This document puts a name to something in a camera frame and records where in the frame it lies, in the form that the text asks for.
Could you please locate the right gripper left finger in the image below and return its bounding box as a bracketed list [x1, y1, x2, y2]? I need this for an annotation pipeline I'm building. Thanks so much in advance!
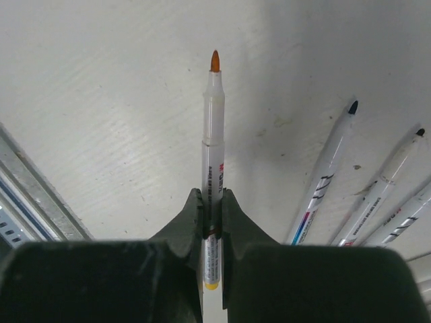
[1, 188, 203, 322]

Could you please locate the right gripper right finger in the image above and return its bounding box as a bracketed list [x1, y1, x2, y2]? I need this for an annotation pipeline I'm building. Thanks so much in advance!
[222, 190, 430, 322]

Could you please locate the blue cap marker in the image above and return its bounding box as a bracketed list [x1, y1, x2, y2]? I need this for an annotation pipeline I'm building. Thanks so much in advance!
[285, 99, 359, 246]

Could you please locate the dark red cap marker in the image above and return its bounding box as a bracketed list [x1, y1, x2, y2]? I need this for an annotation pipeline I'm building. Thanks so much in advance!
[331, 128, 425, 246]

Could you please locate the brown cap marker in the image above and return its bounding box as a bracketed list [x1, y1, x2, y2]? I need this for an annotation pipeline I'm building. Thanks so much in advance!
[362, 183, 430, 248]

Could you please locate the yellow cap marker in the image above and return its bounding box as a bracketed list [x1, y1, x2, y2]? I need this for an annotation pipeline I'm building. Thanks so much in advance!
[201, 50, 225, 291]

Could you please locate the aluminium front rail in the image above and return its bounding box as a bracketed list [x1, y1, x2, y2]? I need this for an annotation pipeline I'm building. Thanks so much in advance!
[1, 126, 93, 249]

